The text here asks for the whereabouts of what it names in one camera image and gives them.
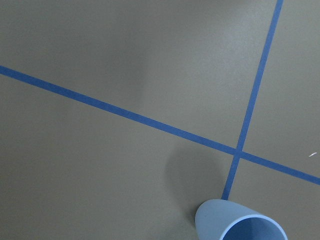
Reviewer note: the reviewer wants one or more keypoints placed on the light blue plastic cup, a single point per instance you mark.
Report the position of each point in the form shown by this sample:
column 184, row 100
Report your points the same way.
column 218, row 219

